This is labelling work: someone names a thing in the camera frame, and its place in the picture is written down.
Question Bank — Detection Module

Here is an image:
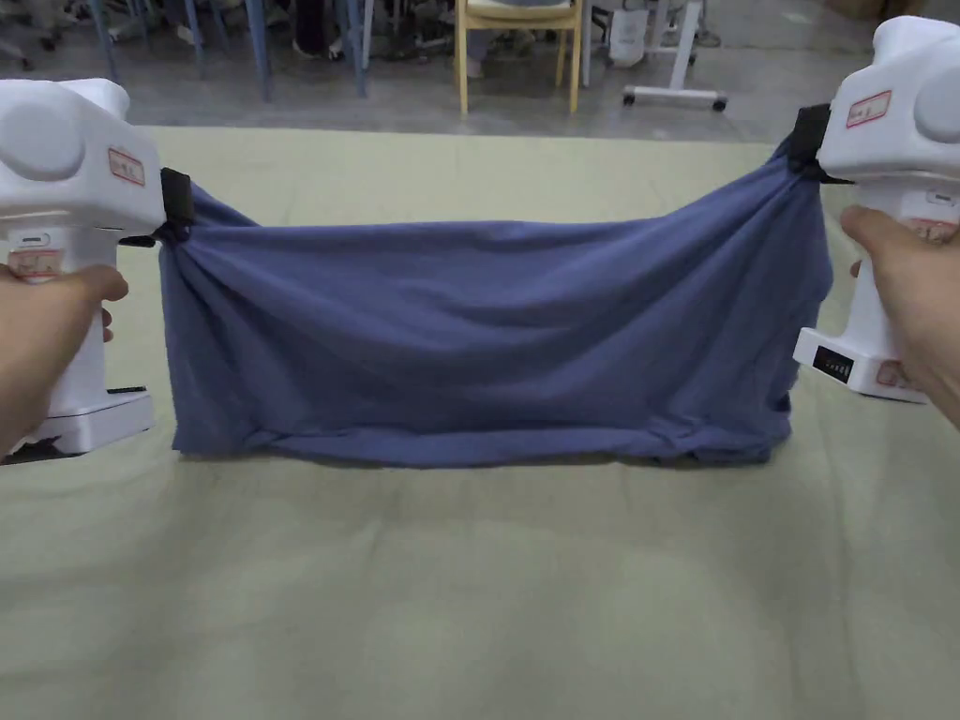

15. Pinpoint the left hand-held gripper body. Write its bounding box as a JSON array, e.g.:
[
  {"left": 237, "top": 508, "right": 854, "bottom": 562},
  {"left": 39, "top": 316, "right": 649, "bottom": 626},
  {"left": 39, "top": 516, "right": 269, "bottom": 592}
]
[{"left": 0, "top": 77, "right": 193, "bottom": 457}]

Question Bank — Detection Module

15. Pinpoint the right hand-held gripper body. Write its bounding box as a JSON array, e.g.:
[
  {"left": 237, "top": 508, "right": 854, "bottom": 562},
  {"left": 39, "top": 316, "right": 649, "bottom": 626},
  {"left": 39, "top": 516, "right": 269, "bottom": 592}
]
[{"left": 787, "top": 16, "right": 960, "bottom": 406}]

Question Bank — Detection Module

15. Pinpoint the dark blue shirt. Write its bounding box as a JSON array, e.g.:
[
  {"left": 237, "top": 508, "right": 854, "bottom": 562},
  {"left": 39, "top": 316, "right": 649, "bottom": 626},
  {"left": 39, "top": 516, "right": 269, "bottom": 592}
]
[{"left": 158, "top": 153, "right": 837, "bottom": 471}]

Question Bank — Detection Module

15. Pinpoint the person's left hand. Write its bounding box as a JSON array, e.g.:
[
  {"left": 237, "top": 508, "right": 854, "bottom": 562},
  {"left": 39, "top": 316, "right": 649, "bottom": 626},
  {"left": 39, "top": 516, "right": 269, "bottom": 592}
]
[{"left": 0, "top": 263, "right": 131, "bottom": 460}]

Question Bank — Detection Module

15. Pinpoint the person's right hand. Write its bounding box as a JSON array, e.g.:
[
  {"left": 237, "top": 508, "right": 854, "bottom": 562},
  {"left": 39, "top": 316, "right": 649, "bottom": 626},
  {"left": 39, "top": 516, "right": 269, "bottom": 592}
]
[{"left": 839, "top": 205, "right": 960, "bottom": 434}]

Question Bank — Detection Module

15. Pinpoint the white rolling table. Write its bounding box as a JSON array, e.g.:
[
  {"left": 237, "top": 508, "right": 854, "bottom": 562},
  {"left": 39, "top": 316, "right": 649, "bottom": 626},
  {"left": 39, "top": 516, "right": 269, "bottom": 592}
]
[{"left": 584, "top": 0, "right": 730, "bottom": 113}]

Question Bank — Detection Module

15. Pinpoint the blue metal table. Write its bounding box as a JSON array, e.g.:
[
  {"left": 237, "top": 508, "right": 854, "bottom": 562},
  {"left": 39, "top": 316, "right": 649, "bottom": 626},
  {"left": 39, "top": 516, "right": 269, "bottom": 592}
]
[{"left": 88, "top": 0, "right": 370, "bottom": 104}]

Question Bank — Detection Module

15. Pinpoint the white bag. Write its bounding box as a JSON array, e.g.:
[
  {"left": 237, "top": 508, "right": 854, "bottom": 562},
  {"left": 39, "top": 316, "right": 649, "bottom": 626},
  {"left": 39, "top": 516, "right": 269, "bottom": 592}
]
[{"left": 607, "top": 7, "right": 652, "bottom": 68}]

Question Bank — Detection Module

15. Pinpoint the wooden chair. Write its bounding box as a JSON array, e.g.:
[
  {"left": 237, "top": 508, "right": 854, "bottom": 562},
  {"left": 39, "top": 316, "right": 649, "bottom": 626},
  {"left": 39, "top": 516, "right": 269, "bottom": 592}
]
[{"left": 456, "top": 0, "right": 584, "bottom": 116}]

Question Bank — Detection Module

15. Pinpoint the bed with pale green sheet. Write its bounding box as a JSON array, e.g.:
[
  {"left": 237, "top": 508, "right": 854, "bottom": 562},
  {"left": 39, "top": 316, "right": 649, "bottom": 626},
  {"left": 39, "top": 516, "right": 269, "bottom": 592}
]
[{"left": 0, "top": 123, "right": 960, "bottom": 720}]

